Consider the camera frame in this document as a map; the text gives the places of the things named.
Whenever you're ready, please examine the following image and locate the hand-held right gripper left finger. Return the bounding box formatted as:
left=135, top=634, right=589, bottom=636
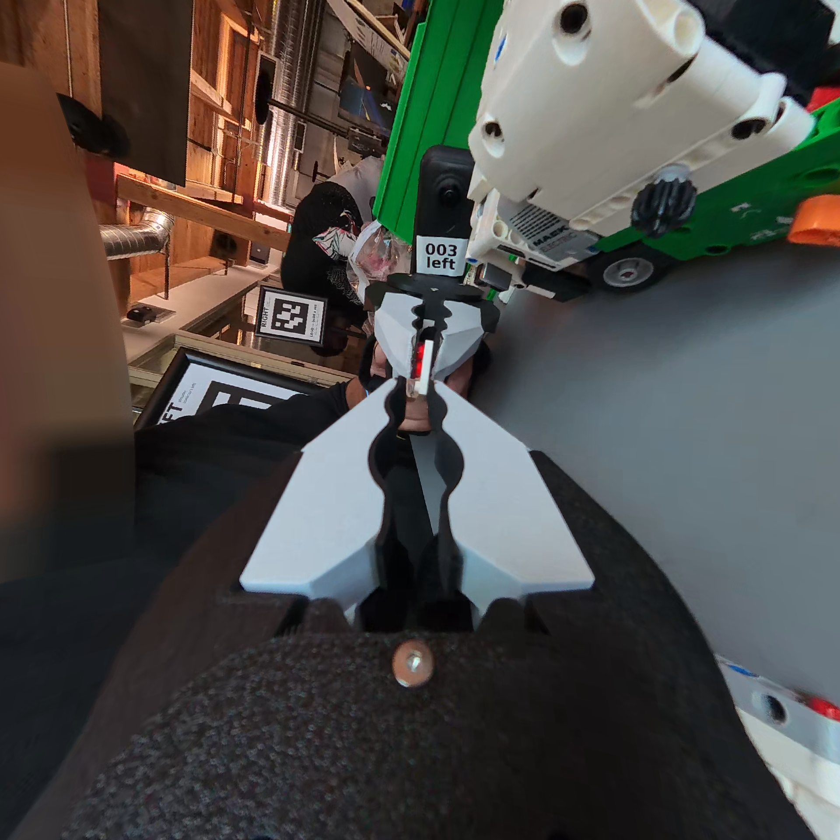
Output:
left=239, top=379, right=400, bottom=624

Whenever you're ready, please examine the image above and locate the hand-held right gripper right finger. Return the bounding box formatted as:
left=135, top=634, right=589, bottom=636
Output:
left=430, top=379, right=595, bottom=621

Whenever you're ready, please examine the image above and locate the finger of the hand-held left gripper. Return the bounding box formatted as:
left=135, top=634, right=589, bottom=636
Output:
left=373, top=295, right=425, bottom=382
left=429, top=301, right=487, bottom=382

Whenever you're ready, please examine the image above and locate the small white red lego piece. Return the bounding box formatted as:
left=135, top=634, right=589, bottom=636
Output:
left=408, top=340, right=435, bottom=396

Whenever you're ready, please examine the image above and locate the silver metal duct elbow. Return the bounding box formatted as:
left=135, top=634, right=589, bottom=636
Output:
left=98, top=206, right=177, bottom=262

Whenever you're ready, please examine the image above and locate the green white lego truck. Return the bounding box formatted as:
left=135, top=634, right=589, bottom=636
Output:
left=467, top=0, right=840, bottom=304

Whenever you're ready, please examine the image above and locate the white lego beam assembly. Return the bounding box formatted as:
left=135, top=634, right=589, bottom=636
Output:
left=715, top=655, right=840, bottom=840

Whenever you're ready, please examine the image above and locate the person's left hand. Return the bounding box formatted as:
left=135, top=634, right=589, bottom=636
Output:
left=358, top=341, right=493, bottom=435

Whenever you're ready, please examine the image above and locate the clear plastic bag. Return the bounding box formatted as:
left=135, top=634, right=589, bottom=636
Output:
left=346, top=220, right=417, bottom=293

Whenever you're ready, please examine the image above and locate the small framed marker sign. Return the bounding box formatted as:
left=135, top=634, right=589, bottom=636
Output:
left=255, top=285, right=328, bottom=347

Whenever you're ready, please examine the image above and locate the green ridged panel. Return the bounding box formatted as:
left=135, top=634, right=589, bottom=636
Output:
left=373, top=0, right=508, bottom=238

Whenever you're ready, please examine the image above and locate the large framed marker sign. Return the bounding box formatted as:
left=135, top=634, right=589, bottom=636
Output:
left=134, top=346, right=316, bottom=432

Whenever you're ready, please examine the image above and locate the wooden beam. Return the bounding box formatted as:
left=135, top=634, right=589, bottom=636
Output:
left=117, top=174, right=293, bottom=253

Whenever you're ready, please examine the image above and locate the black hanging panel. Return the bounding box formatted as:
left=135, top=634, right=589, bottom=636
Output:
left=97, top=0, right=196, bottom=189

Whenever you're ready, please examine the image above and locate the corrugated silver duct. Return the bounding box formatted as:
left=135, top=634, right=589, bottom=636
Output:
left=259, top=0, right=316, bottom=207

